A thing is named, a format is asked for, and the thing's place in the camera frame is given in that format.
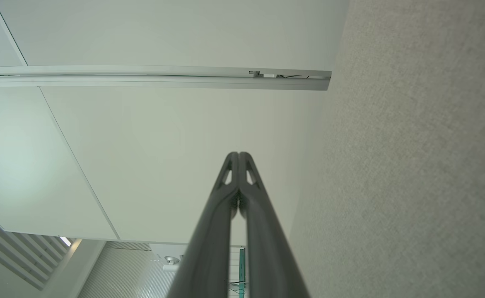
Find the white ceiling rail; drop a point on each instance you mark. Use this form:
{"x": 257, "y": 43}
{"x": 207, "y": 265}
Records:
{"x": 143, "y": 78}

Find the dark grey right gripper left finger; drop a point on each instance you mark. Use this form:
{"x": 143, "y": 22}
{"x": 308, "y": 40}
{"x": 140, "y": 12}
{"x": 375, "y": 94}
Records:
{"x": 209, "y": 248}

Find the long ceiling light strip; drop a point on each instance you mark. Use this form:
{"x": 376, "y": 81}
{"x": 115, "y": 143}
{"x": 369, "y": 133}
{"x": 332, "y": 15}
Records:
{"x": 65, "y": 241}

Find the white slatted ceiling louvre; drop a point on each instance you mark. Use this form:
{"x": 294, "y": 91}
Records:
{"x": 14, "y": 252}

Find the green glass frame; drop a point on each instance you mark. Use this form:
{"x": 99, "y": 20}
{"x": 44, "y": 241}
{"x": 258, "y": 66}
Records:
{"x": 241, "y": 269}

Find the round ceiling spot lamp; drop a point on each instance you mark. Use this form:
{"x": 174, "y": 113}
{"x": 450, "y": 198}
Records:
{"x": 172, "y": 260}

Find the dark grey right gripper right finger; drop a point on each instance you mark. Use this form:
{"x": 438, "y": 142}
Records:
{"x": 267, "y": 256}

